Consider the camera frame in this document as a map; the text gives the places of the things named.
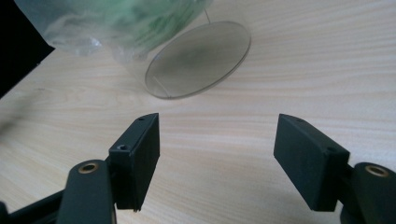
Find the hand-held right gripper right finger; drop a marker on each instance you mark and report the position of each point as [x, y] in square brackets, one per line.
[308, 161]

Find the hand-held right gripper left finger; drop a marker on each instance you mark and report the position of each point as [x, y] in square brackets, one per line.
[137, 161]

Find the clear plastic cylinder container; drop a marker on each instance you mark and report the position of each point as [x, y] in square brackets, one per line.
[196, 60]

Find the clear plastic bag green contents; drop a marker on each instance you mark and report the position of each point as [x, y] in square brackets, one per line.
[115, 21]

